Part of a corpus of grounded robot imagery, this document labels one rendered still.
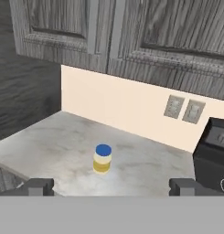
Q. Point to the black stove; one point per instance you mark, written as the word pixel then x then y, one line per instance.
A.
pixel 212 155

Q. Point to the dark grey wood tall cabinet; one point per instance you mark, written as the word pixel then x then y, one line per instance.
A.
pixel 23 76

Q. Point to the grey wood base cupboard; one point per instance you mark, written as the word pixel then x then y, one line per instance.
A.
pixel 6 176

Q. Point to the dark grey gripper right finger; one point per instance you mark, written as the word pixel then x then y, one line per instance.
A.
pixel 185 187

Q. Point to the grey wall switch plate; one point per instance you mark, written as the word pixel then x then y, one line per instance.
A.
pixel 194 111
pixel 174 106

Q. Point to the grey wood cupboard door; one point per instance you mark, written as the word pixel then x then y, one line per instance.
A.
pixel 60 30
pixel 174 42

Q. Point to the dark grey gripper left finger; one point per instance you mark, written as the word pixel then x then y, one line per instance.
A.
pixel 37 187

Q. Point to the blue-lidded mayonnaise jar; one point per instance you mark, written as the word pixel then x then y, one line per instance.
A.
pixel 102 159

